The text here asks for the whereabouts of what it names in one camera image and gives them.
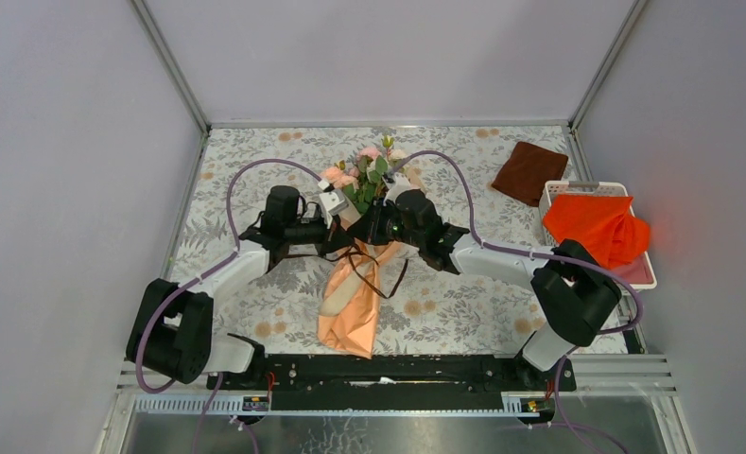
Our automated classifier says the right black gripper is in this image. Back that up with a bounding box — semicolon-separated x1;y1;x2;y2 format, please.
346;197;423;249

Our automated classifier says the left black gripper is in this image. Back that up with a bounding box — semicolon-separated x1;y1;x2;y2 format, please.
284;211;356;259

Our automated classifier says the dark brown ribbon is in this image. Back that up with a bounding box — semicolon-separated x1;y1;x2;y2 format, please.
281;240;410;301

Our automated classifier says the pale pink fake flower stem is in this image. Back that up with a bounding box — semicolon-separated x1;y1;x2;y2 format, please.
321;161;361;203

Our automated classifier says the pink fake rose spray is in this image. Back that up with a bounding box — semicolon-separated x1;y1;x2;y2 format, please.
357;147;407;187

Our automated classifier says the large pink fake rose stem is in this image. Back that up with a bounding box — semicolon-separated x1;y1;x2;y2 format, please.
354;147;384;214

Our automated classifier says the peach wrapping paper sheet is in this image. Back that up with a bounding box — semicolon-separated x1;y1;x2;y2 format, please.
316;159;427;360

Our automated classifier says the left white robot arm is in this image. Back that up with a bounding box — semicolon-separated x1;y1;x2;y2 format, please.
126;185;353;389

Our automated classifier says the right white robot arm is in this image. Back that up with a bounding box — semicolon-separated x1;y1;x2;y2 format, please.
349;189;622;390

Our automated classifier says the floral patterned table mat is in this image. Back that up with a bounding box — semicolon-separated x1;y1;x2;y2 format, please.
169;126;570;355

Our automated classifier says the brown towel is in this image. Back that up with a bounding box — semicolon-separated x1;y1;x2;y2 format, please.
492;142;568;207

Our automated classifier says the white plastic basket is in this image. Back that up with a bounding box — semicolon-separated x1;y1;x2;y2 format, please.
539;181;657;291

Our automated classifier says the orange cloth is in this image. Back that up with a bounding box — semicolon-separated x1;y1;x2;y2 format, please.
542;194;651;270

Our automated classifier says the pink cloth in basket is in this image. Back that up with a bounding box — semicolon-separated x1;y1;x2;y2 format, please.
612;255;653;286

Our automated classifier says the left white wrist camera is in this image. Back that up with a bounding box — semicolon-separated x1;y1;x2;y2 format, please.
318;179;351;228

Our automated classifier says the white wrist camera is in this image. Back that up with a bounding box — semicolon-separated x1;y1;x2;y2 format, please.
318;179;351;228
383;172;416;202

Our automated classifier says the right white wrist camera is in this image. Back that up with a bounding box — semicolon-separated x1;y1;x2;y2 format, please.
383;172;416;202

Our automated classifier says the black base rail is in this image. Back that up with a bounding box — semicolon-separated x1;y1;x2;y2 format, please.
207;354;577;411

